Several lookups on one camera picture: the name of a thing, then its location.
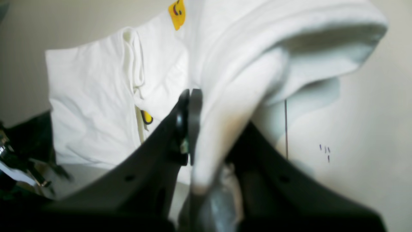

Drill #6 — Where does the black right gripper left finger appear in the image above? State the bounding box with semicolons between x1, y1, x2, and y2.
32;90;190;232

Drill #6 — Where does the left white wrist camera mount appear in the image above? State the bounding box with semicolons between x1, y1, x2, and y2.
0;161;37;186

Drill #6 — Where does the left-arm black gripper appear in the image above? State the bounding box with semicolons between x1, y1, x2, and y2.
0;111;73;200

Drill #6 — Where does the white printed T-shirt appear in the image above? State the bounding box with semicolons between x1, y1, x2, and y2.
45;0;388;194

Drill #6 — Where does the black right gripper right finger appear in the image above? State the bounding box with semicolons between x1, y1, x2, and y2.
188;89;387;232

